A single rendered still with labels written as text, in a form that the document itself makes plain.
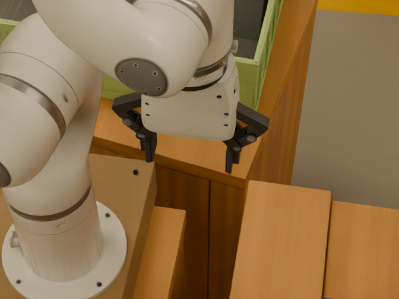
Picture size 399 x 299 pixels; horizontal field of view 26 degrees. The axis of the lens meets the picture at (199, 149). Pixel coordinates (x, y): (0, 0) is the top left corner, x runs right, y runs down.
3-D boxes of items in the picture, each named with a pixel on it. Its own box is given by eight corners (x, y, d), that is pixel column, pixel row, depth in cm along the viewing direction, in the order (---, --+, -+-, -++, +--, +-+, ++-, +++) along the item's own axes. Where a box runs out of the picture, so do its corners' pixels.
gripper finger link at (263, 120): (273, 101, 90) (266, 134, 94) (199, 89, 90) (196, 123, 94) (272, 110, 89) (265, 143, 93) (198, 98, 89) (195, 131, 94)
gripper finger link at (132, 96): (181, 87, 90) (185, 121, 95) (110, 80, 91) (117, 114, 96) (179, 95, 90) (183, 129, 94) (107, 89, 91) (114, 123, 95)
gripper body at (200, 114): (246, 32, 87) (241, 104, 96) (146, 21, 88) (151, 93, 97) (235, 88, 82) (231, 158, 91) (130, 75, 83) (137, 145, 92)
